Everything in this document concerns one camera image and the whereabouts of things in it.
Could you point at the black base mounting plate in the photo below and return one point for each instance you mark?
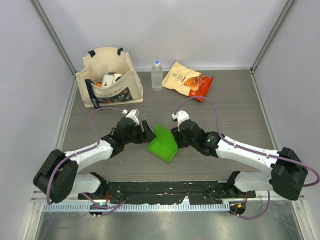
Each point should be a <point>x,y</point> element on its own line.
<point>168,192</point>

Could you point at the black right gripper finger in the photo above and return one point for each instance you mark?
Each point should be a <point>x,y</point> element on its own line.
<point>175,132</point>
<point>181,143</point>

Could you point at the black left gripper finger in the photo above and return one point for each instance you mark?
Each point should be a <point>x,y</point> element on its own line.
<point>147,132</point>
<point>148,139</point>

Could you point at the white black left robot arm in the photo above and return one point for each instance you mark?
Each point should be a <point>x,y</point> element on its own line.
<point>59,177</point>

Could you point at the beige canvas tote bag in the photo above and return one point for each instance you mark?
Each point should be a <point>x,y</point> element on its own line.
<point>127,87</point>

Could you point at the white box in bag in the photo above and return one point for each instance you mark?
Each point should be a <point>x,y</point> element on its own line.
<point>107,80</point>

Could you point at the clear plastic water bottle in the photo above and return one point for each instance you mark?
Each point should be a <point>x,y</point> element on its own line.
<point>156,76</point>

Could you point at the green paper box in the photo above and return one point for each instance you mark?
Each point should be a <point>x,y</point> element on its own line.
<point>164,145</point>

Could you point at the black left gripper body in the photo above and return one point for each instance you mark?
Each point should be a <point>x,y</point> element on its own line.
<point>136,136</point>

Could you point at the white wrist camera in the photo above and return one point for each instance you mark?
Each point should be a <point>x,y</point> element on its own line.
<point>132,114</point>
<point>179,117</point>

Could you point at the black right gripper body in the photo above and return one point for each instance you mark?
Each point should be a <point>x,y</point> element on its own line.
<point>189,142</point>

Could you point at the orange item in bag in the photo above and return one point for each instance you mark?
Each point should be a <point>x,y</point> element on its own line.
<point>99,84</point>

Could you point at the orange beige snack bag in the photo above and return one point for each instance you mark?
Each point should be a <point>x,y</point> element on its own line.
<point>186,81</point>

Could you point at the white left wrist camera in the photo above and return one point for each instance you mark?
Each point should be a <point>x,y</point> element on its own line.
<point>132,114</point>

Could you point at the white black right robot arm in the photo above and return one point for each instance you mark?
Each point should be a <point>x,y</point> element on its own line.
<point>277,171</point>

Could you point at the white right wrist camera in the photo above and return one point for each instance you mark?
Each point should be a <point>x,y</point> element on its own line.
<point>179,117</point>

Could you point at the white slotted cable duct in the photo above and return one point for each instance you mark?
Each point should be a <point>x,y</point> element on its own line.
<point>185,206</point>

